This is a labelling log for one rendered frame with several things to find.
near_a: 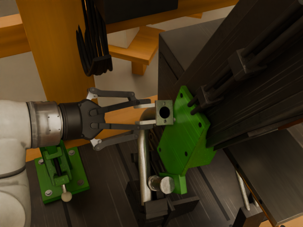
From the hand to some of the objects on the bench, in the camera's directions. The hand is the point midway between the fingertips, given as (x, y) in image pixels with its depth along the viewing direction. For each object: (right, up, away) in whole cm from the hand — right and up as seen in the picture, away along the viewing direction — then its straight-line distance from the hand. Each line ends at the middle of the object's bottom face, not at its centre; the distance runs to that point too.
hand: (151, 113), depth 79 cm
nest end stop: (0, -27, +14) cm, 30 cm away
